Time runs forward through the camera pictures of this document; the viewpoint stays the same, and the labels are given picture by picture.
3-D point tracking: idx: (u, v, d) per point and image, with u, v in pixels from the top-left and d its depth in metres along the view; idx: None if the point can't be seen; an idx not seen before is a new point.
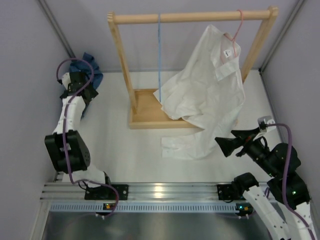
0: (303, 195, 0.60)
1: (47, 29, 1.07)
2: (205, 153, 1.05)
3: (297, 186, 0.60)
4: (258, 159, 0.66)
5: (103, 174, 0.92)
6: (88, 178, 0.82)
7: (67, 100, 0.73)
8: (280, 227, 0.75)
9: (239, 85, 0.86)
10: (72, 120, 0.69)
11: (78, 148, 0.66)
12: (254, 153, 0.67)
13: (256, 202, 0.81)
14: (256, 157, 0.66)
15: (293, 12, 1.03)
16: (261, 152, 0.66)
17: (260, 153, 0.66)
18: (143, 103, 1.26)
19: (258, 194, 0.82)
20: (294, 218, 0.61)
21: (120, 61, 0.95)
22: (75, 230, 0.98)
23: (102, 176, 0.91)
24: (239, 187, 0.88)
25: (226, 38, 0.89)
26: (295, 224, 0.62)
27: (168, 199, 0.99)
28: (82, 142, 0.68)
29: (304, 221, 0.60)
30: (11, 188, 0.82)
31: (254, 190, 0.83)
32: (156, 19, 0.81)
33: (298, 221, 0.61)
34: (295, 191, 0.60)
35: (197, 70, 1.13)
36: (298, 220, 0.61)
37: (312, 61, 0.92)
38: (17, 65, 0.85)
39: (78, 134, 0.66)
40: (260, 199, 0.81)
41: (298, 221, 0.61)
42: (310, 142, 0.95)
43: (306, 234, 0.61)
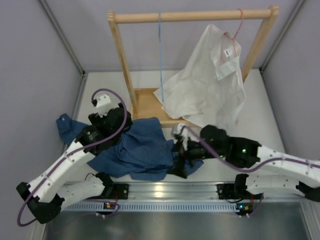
0: (254, 145, 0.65)
1: (47, 28, 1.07)
2: None
3: (243, 144, 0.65)
4: (204, 155, 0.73)
5: (100, 186, 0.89)
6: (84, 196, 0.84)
7: (70, 150, 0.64)
8: (286, 184, 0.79)
9: (240, 84, 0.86)
10: (50, 183, 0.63)
11: (35, 210, 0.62)
12: (198, 155, 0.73)
13: (258, 184, 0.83)
14: (202, 155, 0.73)
15: (293, 11, 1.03)
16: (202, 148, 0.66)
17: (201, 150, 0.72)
18: (143, 103, 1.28)
19: (254, 180, 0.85)
20: (269, 164, 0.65)
21: (120, 61, 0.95)
22: (75, 230, 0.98)
23: (98, 189, 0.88)
24: (242, 191, 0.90)
25: (226, 38, 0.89)
26: (276, 166, 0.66)
27: (169, 199, 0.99)
28: (45, 206, 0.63)
29: (275, 156, 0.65)
30: (11, 188, 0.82)
31: (250, 181, 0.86)
32: (156, 18, 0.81)
33: (273, 162, 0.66)
34: (244, 148, 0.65)
35: (197, 69, 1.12)
36: (274, 162, 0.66)
37: (313, 61, 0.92)
38: (16, 64, 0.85)
39: (40, 205, 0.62)
40: (254, 176, 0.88)
41: (273, 163, 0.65)
42: (310, 141, 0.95)
43: (288, 165, 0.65)
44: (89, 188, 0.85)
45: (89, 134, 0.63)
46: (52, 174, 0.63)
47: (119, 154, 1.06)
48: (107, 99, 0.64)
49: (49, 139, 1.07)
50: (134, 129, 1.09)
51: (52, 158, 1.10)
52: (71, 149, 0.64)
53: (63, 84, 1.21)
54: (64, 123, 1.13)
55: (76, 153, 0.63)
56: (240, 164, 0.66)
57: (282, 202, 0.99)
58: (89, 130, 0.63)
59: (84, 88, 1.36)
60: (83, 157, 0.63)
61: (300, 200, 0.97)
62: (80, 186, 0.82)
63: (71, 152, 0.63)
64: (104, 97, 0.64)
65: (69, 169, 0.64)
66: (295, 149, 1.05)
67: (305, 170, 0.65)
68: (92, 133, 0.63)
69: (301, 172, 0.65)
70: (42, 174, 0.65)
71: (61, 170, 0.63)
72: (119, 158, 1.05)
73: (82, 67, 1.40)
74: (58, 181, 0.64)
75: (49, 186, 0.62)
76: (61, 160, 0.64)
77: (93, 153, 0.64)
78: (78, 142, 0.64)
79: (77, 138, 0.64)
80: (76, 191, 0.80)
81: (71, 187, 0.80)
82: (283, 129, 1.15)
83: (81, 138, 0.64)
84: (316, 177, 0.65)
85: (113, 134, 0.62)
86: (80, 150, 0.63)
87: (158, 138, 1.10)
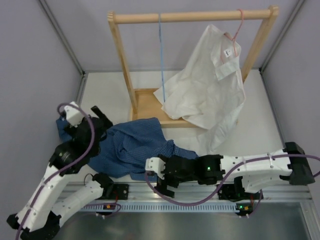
0: (216, 159, 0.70)
1: (47, 29, 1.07)
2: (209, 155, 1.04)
3: (206, 162, 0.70)
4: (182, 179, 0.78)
5: (98, 188, 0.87)
6: (83, 203, 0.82)
7: (47, 176, 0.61)
8: (270, 179, 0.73)
9: (240, 85, 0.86)
10: (35, 212, 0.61)
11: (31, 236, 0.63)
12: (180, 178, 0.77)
13: (253, 184, 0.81)
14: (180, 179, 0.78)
15: (293, 11, 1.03)
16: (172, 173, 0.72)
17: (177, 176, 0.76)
18: (143, 103, 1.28)
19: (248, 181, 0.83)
20: (236, 172, 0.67)
21: (120, 61, 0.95)
22: (75, 231, 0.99)
23: (97, 192, 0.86)
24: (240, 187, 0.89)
25: (226, 38, 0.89)
26: (244, 171, 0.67)
27: (168, 199, 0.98)
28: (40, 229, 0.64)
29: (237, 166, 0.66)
30: (11, 188, 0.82)
31: (245, 182, 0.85)
32: (156, 18, 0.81)
33: (239, 169, 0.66)
34: (209, 167, 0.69)
35: (197, 69, 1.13)
36: (239, 168, 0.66)
37: (312, 61, 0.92)
38: (16, 64, 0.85)
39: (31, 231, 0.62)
40: (246, 177, 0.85)
41: (238, 170, 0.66)
42: (310, 141, 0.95)
43: (252, 166, 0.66)
44: (86, 194, 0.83)
45: (62, 154, 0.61)
46: (35, 203, 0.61)
47: (119, 154, 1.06)
48: (73, 110, 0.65)
49: (49, 139, 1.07)
50: (133, 129, 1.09)
51: None
52: (47, 174, 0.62)
53: (63, 84, 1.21)
54: (63, 123, 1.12)
55: (52, 178, 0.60)
56: (211, 181, 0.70)
57: (282, 202, 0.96)
58: (61, 151, 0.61)
59: (84, 88, 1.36)
60: (60, 181, 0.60)
61: (301, 200, 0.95)
62: (76, 196, 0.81)
63: (48, 179, 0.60)
64: (72, 107, 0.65)
65: (52, 195, 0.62)
66: None
67: (269, 164, 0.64)
68: (64, 153, 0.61)
69: (266, 167, 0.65)
70: (26, 204, 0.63)
71: (43, 199, 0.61)
72: (119, 159, 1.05)
73: (82, 67, 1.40)
74: (43, 209, 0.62)
75: (36, 215, 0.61)
76: (40, 188, 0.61)
77: (71, 173, 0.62)
78: (52, 166, 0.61)
79: (51, 162, 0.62)
80: (72, 203, 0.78)
81: (67, 200, 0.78)
82: (283, 129, 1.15)
83: (54, 160, 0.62)
84: (281, 166, 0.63)
85: (81, 155, 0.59)
86: (56, 176, 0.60)
87: (158, 139, 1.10)
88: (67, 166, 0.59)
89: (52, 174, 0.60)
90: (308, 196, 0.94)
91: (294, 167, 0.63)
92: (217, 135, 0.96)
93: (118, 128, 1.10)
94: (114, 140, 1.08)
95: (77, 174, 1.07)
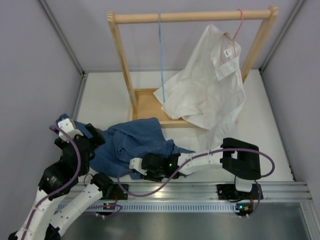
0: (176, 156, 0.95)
1: (47, 28, 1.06)
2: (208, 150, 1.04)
3: (172, 160, 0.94)
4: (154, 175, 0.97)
5: (96, 193, 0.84)
6: (83, 210, 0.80)
7: (37, 200, 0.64)
8: None
9: (239, 85, 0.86)
10: (32, 233, 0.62)
11: None
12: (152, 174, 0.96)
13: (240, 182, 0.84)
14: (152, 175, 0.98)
15: (293, 11, 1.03)
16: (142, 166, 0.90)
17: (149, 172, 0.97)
18: (143, 103, 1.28)
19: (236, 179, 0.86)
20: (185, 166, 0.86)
21: (120, 61, 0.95)
22: (75, 230, 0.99)
23: (96, 196, 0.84)
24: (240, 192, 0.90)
25: (226, 38, 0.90)
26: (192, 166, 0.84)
27: (168, 199, 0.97)
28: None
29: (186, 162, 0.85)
30: (11, 188, 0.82)
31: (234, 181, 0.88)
32: (156, 18, 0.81)
33: (188, 164, 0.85)
34: (171, 164, 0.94)
35: (197, 70, 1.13)
36: (187, 164, 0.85)
37: (312, 61, 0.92)
38: (16, 64, 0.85)
39: None
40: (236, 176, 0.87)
41: (187, 165, 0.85)
42: (310, 141, 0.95)
43: (196, 161, 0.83)
44: (86, 200, 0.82)
45: (49, 179, 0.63)
46: (31, 224, 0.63)
47: (119, 154, 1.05)
48: (67, 128, 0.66)
49: (49, 139, 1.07)
50: (133, 130, 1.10)
51: (53, 158, 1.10)
52: (38, 198, 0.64)
53: (63, 84, 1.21)
54: None
55: (43, 201, 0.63)
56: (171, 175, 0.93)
57: (282, 202, 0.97)
58: (48, 176, 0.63)
59: (84, 88, 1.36)
60: (51, 203, 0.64)
61: (300, 200, 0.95)
62: (74, 205, 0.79)
63: (39, 203, 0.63)
64: (66, 123, 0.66)
65: (46, 216, 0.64)
66: (295, 149, 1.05)
67: (208, 159, 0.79)
68: (51, 178, 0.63)
69: (206, 162, 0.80)
70: (22, 227, 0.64)
71: (37, 220, 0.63)
72: (119, 159, 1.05)
73: (82, 67, 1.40)
74: (39, 228, 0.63)
75: (32, 235, 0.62)
76: (32, 212, 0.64)
77: (62, 195, 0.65)
78: (42, 190, 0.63)
79: (40, 186, 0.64)
80: (70, 213, 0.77)
81: (64, 210, 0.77)
82: (283, 129, 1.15)
83: (43, 185, 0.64)
84: (216, 159, 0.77)
85: (69, 182, 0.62)
86: (46, 199, 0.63)
87: (158, 139, 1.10)
88: (58, 190, 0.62)
89: (43, 198, 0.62)
90: (308, 196, 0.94)
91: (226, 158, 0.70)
92: (217, 135, 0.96)
93: (117, 128, 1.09)
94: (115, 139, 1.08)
95: None
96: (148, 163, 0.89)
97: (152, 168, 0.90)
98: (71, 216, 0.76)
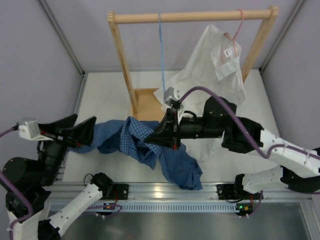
0: (256, 127, 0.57)
1: (46, 28, 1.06)
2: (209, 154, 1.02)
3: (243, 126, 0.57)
4: (197, 135, 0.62)
5: (95, 193, 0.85)
6: (83, 210, 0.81)
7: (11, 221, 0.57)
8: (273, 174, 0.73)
9: (240, 84, 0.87)
10: None
11: None
12: (191, 132, 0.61)
13: (253, 183, 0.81)
14: (196, 133, 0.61)
15: (293, 11, 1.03)
16: (193, 124, 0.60)
17: (195, 127, 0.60)
18: (143, 103, 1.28)
19: (249, 179, 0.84)
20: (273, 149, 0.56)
21: (120, 61, 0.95)
22: (75, 231, 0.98)
23: (96, 196, 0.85)
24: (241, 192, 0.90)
25: (226, 38, 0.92)
26: (278, 153, 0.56)
27: (168, 199, 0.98)
28: None
29: (277, 144, 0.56)
30: None
31: (245, 180, 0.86)
32: (156, 18, 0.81)
33: (276, 149, 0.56)
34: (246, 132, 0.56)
35: (197, 70, 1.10)
36: (277, 149, 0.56)
37: (312, 61, 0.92)
38: (16, 64, 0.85)
39: None
40: (247, 176, 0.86)
41: (275, 150, 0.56)
42: (311, 142, 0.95)
43: (289, 153, 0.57)
44: (83, 203, 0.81)
45: (12, 202, 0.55)
46: None
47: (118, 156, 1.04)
48: (24, 135, 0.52)
49: None
50: None
51: None
52: (11, 219, 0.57)
53: (63, 84, 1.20)
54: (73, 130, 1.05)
55: (15, 223, 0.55)
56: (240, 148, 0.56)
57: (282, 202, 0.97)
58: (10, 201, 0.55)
59: (84, 88, 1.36)
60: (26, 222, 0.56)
61: (300, 200, 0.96)
62: (74, 205, 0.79)
63: (12, 225, 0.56)
64: (23, 130, 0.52)
65: (27, 231, 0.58)
66: None
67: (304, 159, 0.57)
68: (14, 201, 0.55)
69: (299, 161, 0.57)
70: None
71: None
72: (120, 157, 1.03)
73: (82, 67, 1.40)
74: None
75: None
76: (10, 233, 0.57)
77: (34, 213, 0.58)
78: (11, 212, 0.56)
79: (7, 208, 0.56)
80: (71, 212, 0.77)
81: (65, 210, 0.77)
82: (283, 129, 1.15)
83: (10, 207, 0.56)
84: (313, 167, 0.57)
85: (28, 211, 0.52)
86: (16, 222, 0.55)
87: None
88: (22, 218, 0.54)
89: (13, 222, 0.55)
90: (308, 196, 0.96)
91: None
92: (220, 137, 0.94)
93: None
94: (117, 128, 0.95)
95: (77, 175, 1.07)
96: (228, 115, 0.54)
97: (225, 124, 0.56)
98: (70, 217, 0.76)
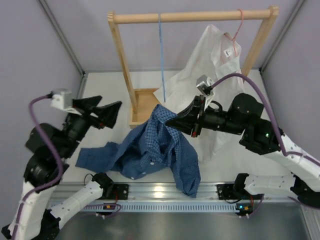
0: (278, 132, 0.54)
1: (46, 28, 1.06)
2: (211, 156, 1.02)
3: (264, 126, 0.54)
4: (219, 126, 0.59)
5: (97, 189, 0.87)
6: (83, 205, 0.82)
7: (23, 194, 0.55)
8: (283, 182, 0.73)
9: (240, 84, 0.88)
10: (23, 228, 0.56)
11: None
12: (213, 123, 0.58)
13: (256, 184, 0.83)
14: (218, 125, 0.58)
15: (293, 11, 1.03)
16: (217, 117, 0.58)
17: (219, 120, 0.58)
18: (143, 103, 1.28)
19: (253, 180, 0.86)
20: (289, 157, 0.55)
21: (120, 61, 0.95)
22: (75, 231, 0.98)
23: (97, 193, 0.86)
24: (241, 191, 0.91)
25: (226, 39, 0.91)
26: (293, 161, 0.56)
27: (168, 199, 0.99)
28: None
29: (296, 152, 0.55)
30: (11, 188, 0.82)
31: (249, 180, 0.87)
32: (156, 18, 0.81)
33: (293, 157, 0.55)
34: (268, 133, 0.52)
35: (197, 70, 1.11)
36: (294, 157, 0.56)
37: (312, 61, 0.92)
38: (16, 65, 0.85)
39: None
40: (252, 176, 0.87)
41: (292, 158, 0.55)
42: (311, 142, 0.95)
43: (305, 163, 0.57)
44: (84, 197, 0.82)
45: (34, 170, 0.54)
46: (21, 219, 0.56)
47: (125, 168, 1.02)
48: (58, 105, 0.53)
49: None
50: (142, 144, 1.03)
51: None
52: (24, 191, 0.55)
53: (63, 84, 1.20)
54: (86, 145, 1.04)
55: (30, 195, 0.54)
56: (256, 148, 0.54)
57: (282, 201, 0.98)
58: (32, 168, 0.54)
59: (84, 88, 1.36)
60: (40, 195, 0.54)
61: None
62: (75, 198, 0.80)
63: (25, 196, 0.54)
64: (57, 99, 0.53)
65: (36, 208, 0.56)
66: None
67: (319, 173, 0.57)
68: (36, 169, 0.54)
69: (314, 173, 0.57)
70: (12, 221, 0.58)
71: (26, 214, 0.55)
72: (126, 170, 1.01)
73: (82, 67, 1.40)
74: (30, 222, 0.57)
75: (24, 230, 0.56)
76: (20, 206, 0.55)
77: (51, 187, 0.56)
78: (27, 182, 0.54)
79: (25, 177, 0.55)
80: (72, 205, 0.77)
81: (66, 203, 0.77)
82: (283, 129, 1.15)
83: (28, 178, 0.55)
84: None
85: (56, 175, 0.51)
86: (33, 193, 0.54)
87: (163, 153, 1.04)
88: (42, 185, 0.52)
89: (29, 191, 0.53)
90: None
91: None
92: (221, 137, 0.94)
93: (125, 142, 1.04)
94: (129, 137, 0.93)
95: (77, 175, 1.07)
96: (255, 114, 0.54)
97: (247, 121, 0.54)
98: (70, 209, 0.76)
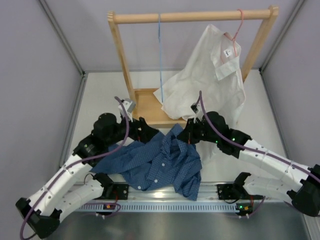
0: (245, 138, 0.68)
1: (46, 28, 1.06)
2: (211, 156, 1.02)
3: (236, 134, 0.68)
4: (203, 134, 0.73)
5: (99, 186, 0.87)
6: (84, 201, 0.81)
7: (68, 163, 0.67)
8: (282, 185, 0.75)
9: (240, 84, 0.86)
10: (51, 196, 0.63)
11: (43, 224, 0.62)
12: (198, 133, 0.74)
13: (255, 184, 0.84)
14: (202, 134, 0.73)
15: (293, 11, 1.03)
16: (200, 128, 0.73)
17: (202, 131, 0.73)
18: (143, 103, 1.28)
19: (253, 179, 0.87)
20: (252, 153, 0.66)
21: (120, 61, 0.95)
22: (75, 231, 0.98)
23: (97, 191, 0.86)
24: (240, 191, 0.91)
25: (226, 38, 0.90)
26: (257, 159, 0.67)
27: (168, 199, 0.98)
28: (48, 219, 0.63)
29: (257, 150, 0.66)
30: (11, 188, 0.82)
31: (249, 179, 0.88)
32: (156, 18, 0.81)
33: (256, 155, 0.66)
34: (234, 138, 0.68)
35: (197, 70, 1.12)
36: (257, 155, 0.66)
37: (312, 61, 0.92)
38: (16, 64, 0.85)
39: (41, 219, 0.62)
40: (253, 177, 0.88)
41: (256, 155, 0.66)
42: (310, 142, 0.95)
43: (270, 159, 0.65)
44: (90, 191, 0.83)
45: (86, 146, 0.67)
46: (54, 185, 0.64)
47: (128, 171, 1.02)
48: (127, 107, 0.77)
49: (48, 139, 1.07)
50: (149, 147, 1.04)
51: (52, 159, 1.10)
52: (70, 161, 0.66)
53: (63, 84, 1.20)
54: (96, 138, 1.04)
55: (75, 165, 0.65)
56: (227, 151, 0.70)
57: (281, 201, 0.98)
58: (87, 144, 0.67)
59: (84, 88, 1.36)
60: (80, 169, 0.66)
61: None
62: (78, 193, 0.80)
63: (70, 165, 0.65)
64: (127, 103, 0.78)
65: (70, 180, 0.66)
66: (295, 149, 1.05)
67: (285, 169, 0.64)
68: (89, 146, 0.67)
69: (281, 168, 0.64)
70: (42, 187, 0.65)
71: (62, 181, 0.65)
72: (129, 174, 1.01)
73: (82, 67, 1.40)
74: (58, 193, 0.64)
75: (50, 198, 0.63)
76: (60, 173, 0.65)
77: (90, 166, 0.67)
78: (76, 154, 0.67)
79: (75, 151, 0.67)
80: (74, 199, 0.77)
81: (68, 195, 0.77)
82: (283, 130, 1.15)
83: (78, 150, 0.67)
84: (295, 176, 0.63)
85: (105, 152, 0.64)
86: (79, 163, 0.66)
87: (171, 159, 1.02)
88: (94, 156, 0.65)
89: (78, 161, 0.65)
90: None
91: (306, 184, 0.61)
92: None
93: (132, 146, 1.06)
94: (149, 149, 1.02)
95: None
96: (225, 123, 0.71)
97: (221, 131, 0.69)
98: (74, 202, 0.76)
